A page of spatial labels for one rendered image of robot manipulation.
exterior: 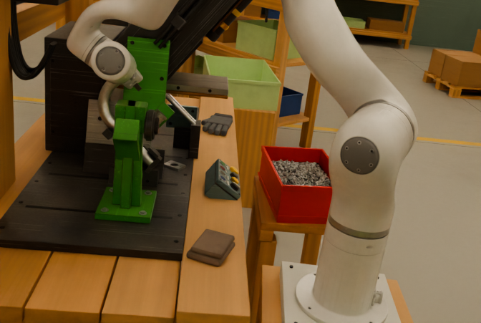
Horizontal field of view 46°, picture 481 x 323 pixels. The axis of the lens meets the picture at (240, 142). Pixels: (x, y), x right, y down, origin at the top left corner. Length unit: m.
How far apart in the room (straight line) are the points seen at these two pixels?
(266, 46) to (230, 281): 3.19
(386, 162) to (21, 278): 0.74
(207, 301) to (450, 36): 10.44
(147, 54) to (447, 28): 9.95
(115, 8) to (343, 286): 0.72
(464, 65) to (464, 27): 4.15
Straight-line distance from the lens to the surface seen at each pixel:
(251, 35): 4.35
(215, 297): 1.15
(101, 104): 1.56
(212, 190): 1.51
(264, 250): 1.69
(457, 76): 7.35
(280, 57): 4.10
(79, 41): 1.29
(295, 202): 1.64
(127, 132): 1.29
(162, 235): 1.33
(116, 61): 1.24
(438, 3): 11.17
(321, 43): 1.01
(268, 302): 1.24
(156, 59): 1.58
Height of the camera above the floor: 1.56
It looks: 20 degrees down
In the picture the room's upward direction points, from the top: 7 degrees clockwise
